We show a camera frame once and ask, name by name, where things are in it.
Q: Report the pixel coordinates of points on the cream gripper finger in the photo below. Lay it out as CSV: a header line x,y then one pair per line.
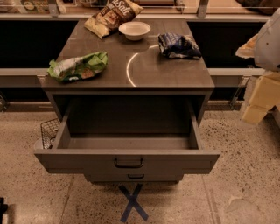
x,y
266,93
253,114

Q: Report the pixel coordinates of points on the blue chip bag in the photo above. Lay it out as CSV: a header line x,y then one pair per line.
x,y
175,46

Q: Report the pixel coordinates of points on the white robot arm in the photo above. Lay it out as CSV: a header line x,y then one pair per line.
x,y
267,49

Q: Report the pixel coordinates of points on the white paper bowl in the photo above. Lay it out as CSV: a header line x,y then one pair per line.
x,y
134,31

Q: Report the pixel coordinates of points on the brown sea salt chip bag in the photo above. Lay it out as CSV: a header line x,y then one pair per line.
x,y
108,19

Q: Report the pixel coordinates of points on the green chip bag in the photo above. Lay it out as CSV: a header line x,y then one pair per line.
x,y
79,68

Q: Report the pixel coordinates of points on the grey drawer cabinet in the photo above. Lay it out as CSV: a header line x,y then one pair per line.
x,y
134,68

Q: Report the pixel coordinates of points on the blue tape cross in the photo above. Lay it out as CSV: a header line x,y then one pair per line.
x,y
132,203

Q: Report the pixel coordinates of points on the open grey top drawer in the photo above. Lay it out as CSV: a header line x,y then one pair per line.
x,y
161,129

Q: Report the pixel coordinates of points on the black lower drawer handle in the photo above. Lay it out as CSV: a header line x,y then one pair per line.
x,y
135,176

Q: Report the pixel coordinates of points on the black drawer handle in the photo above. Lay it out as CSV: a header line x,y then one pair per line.
x,y
135,176
128,164

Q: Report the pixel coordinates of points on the black top drawer handle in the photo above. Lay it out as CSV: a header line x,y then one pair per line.
x,y
128,164

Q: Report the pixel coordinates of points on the wire mesh basket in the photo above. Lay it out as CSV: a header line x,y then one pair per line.
x,y
49,130

